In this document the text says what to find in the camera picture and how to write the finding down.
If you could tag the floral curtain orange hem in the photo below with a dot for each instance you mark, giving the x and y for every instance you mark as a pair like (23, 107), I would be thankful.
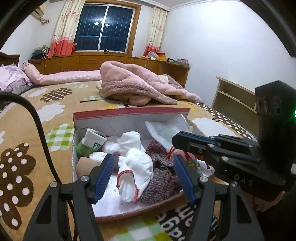
(64, 23)
(156, 27)

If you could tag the pink fleece blanket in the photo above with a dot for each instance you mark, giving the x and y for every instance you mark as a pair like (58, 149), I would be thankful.
(92, 59)

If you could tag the wooden headboard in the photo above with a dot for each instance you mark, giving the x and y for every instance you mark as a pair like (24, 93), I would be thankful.
(9, 59)

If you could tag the person's right hand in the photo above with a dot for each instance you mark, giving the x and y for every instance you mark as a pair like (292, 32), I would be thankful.
(266, 204)

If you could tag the red cardboard shoebox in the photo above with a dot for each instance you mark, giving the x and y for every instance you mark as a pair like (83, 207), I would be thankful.
(120, 126)

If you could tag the maroon knit sock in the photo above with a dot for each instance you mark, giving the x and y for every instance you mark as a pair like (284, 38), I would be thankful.
(157, 150)
(161, 183)

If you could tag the green white striped sock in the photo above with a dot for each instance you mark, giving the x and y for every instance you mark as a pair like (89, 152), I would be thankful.
(92, 142)

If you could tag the pink long bolster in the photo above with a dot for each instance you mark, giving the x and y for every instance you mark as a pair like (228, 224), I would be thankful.
(64, 76)

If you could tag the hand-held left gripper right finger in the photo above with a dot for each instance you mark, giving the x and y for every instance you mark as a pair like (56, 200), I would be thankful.
(185, 180)

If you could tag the light wooden shelf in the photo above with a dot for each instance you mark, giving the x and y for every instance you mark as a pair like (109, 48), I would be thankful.
(231, 92)

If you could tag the wall air conditioner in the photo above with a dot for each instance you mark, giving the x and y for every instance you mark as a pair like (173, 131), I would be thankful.
(38, 12)

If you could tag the white plastic bag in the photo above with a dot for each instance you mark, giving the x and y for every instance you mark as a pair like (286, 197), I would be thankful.
(161, 129)

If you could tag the white sock red trim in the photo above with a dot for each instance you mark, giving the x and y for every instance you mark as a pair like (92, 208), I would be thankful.
(136, 166)

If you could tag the pink patterned box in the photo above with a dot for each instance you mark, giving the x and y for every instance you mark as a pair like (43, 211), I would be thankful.
(181, 61)

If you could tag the pile of dark clothes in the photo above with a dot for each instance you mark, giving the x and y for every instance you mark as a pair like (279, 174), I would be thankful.
(38, 55)

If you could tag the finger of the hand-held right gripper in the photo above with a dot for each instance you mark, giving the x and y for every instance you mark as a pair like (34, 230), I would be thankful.
(196, 135)
(189, 146)

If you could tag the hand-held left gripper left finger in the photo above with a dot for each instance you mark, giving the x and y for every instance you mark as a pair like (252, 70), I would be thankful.
(105, 178)

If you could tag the window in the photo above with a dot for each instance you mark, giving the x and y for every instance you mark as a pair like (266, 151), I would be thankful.
(92, 27)

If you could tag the purple floral pillow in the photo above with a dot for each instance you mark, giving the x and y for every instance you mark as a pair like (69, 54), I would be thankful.
(13, 76)

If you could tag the floral cloth bundle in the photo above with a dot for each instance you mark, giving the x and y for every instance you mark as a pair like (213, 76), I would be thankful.
(152, 54)

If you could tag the pink fleece robe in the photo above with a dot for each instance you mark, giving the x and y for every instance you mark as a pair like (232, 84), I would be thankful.
(129, 76)

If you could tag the beige sock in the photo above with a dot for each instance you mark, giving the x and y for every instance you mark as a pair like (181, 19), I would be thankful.
(85, 165)

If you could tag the yellow red box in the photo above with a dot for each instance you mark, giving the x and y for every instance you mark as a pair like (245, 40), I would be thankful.
(161, 55)

